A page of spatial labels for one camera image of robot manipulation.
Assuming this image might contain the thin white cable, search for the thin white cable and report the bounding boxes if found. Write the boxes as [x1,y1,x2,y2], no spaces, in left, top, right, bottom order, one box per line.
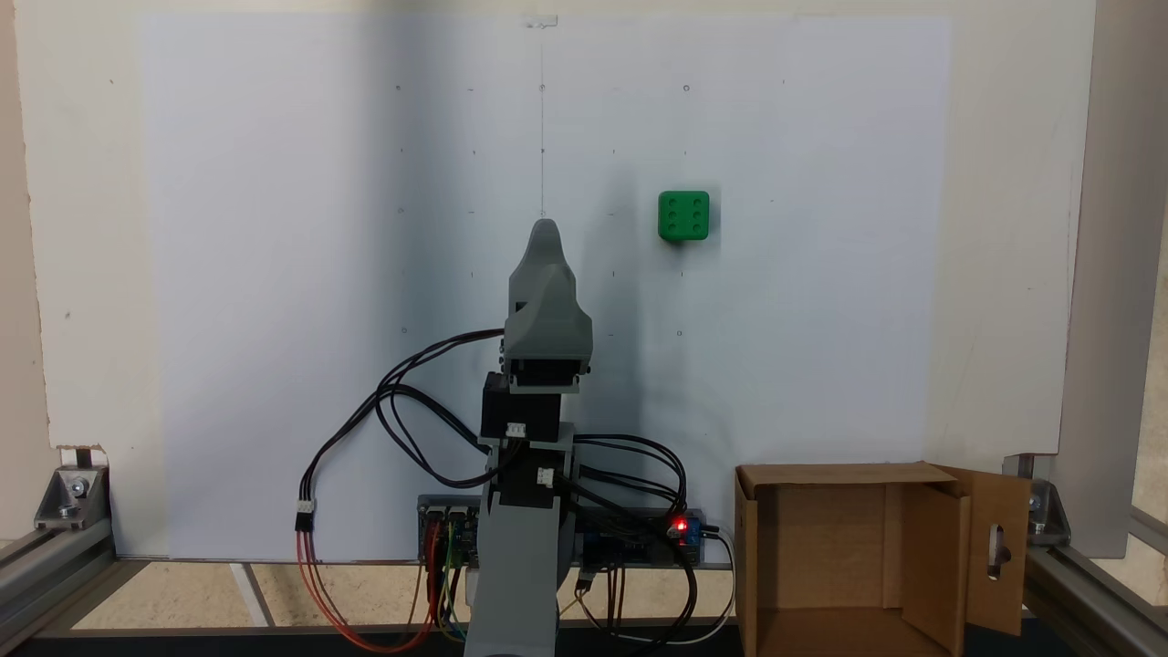
[584,531,736,647]

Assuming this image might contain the green jumper wire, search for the green jumper wire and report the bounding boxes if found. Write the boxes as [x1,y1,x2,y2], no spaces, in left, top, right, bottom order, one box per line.
[443,525,459,632]

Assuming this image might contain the black cable with white connector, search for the black cable with white connector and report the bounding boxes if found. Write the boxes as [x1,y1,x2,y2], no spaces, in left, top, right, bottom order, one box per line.
[294,383,498,535]

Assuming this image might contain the open cardboard box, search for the open cardboard box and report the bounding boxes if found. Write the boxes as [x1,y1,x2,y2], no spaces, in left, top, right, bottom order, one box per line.
[735,461,1034,657]

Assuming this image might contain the large white paper sheet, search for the large white paper sheet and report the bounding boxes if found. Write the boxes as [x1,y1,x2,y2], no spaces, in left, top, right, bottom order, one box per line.
[135,13,955,561]

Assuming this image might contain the horizontal aluminium profile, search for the horizontal aluminium profile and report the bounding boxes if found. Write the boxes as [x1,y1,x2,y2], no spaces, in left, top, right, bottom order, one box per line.
[1022,506,1168,657]
[0,520,118,651]

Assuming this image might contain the small motor controller board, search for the small motor controller board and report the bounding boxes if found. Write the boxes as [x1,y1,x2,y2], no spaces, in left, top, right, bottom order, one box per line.
[418,495,483,568]

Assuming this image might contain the metal corner bracket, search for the metal corner bracket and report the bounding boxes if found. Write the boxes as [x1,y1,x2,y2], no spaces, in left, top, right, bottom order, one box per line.
[35,464,112,532]
[1004,454,1071,548]

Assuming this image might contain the blue circuit board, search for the blue circuit board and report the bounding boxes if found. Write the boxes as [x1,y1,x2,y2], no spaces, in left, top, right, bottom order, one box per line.
[582,507,705,568]

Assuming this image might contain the green die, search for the green die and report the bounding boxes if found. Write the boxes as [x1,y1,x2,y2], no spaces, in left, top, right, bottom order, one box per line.
[657,190,712,244]

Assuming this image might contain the red orange wire bundle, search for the red orange wire bundle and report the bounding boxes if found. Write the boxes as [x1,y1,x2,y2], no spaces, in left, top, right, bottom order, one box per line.
[297,525,448,653]

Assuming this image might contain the black looping arm cable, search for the black looping arm cable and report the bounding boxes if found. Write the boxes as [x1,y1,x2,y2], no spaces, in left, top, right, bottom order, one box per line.
[374,328,508,489]
[573,434,687,516]

